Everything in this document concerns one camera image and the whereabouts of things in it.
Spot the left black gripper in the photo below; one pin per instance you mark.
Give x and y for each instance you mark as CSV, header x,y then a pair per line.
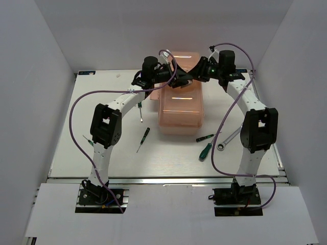
x,y
180,82

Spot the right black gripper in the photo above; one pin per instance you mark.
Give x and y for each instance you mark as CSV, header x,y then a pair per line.
x,y
197,71

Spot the pink plastic toolbox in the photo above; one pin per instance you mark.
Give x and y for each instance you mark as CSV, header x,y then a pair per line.
x,y
180,109

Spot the large green screwdriver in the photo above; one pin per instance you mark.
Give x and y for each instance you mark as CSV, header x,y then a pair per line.
x,y
140,111
204,153

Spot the small green precision screwdriver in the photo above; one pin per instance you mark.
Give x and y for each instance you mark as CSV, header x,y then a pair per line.
x,y
143,138

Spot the silver ratchet wrench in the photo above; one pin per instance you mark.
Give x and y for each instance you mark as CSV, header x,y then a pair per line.
x,y
221,146

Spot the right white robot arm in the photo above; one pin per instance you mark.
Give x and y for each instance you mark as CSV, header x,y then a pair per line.
x,y
259,128

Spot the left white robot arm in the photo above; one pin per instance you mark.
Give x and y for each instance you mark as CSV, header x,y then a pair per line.
x,y
106,125

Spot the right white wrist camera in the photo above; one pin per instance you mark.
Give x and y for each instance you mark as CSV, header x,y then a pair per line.
x,y
214,52

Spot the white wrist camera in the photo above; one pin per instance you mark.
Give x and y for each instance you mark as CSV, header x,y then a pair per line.
x,y
164,56
214,52

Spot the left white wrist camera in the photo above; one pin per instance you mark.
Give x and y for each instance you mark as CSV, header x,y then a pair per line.
x,y
164,56

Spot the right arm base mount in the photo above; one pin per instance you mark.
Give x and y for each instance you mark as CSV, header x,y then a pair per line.
x,y
227,205

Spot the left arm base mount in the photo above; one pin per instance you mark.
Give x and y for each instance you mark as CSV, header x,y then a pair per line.
x,y
97,199

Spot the aluminium table rail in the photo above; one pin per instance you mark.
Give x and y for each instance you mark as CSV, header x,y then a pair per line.
x,y
210,180

